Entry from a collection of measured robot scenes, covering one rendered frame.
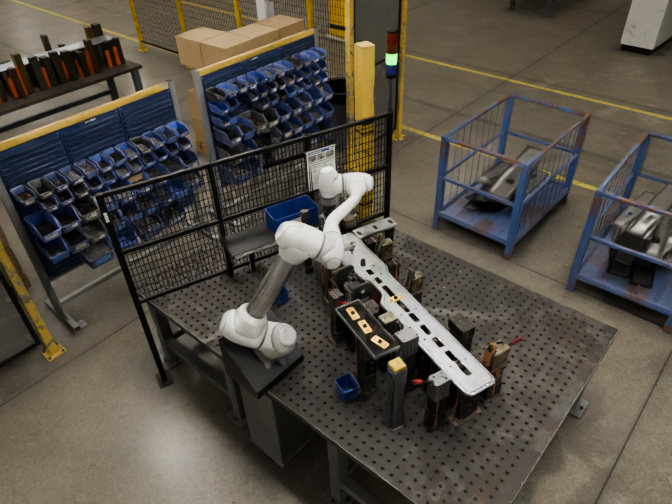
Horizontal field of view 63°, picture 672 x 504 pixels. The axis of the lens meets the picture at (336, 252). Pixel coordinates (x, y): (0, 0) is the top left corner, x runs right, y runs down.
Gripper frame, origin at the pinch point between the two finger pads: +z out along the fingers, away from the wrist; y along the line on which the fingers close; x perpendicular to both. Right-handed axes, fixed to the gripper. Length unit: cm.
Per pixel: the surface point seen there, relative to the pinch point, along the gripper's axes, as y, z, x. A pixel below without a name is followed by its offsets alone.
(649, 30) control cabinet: 728, 82, 299
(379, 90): 205, 47, 260
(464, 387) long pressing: 7, 22, -112
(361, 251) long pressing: 20.0, 21.4, -1.3
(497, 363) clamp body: 30, 23, -109
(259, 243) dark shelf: -31, 18, 36
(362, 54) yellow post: 58, -75, 58
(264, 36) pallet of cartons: 103, -13, 325
